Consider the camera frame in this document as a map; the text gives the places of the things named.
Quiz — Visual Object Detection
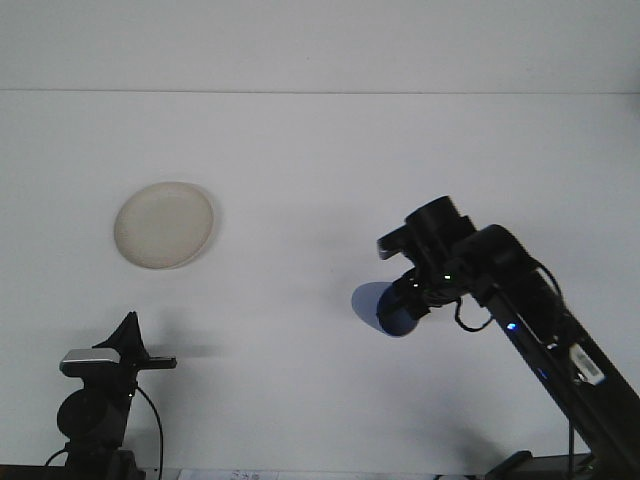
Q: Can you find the pale round plate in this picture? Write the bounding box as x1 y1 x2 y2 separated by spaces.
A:
113 181 216 272

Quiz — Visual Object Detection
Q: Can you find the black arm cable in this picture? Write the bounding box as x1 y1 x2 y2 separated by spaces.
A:
453 259 569 333
133 383 165 474

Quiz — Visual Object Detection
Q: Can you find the pale blue cup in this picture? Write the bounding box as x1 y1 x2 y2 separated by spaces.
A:
350 281 425 338

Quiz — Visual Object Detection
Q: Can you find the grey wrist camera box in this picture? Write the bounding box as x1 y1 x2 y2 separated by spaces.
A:
376 224 415 262
59 348 124 379

